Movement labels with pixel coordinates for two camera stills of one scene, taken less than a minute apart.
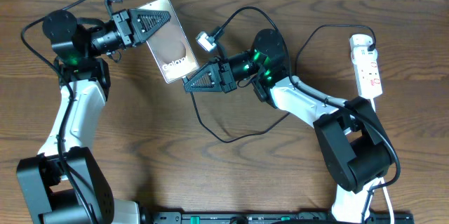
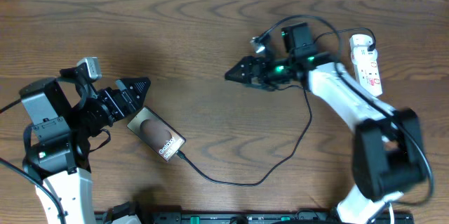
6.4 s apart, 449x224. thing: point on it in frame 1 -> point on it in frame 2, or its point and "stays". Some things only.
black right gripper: (221, 76) -> (250, 62)
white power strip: (368, 78) stays
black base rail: (278, 218) stays
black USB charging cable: (307, 38) -> (302, 132)
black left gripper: (123, 27) -> (119, 101)
